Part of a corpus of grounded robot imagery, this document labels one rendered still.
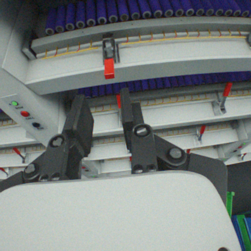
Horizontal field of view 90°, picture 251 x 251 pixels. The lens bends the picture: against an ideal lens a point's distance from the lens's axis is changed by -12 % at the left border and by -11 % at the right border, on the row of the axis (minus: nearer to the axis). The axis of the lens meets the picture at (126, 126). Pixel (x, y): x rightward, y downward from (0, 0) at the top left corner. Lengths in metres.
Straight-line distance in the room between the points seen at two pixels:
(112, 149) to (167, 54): 0.40
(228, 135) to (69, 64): 0.60
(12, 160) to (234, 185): 1.31
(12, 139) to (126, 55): 0.42
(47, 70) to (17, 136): 0.28
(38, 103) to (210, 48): 0.34
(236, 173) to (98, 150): 1.00
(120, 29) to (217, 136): 0.53
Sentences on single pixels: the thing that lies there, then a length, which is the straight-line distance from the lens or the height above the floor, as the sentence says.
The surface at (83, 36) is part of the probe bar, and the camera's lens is 0.27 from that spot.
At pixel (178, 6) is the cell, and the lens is 0.33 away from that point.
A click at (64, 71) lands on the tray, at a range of 0.27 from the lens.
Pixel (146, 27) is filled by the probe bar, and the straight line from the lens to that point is 0.27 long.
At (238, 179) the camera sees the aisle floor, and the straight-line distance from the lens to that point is 1.25.
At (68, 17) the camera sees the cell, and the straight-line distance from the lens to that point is 0.33.
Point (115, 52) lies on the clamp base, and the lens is 0.23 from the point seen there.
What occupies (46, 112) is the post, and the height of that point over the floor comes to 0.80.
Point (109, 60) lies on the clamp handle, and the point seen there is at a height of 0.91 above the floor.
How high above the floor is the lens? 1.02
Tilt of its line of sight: 56 degrees down
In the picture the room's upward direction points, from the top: 10 degrees counter-clockwise
